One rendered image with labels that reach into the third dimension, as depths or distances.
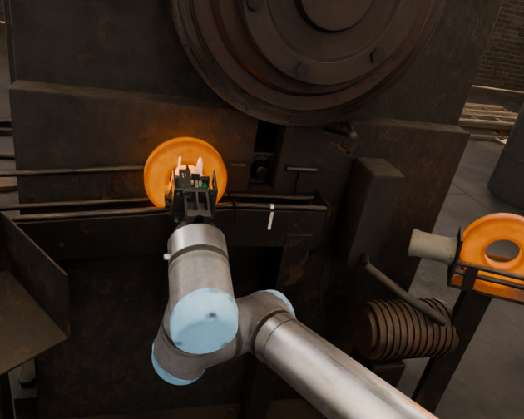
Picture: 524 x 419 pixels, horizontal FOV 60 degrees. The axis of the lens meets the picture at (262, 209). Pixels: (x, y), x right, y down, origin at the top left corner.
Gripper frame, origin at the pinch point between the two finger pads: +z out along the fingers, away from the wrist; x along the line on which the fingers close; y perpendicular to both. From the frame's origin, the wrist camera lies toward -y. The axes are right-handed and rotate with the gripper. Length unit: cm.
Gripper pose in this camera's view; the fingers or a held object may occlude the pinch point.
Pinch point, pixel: (186, 169)
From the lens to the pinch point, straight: 87.5
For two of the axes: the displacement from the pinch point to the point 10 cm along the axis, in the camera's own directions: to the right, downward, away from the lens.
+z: -1.8, -7.1, 6.9
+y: 2.1, -7.1, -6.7
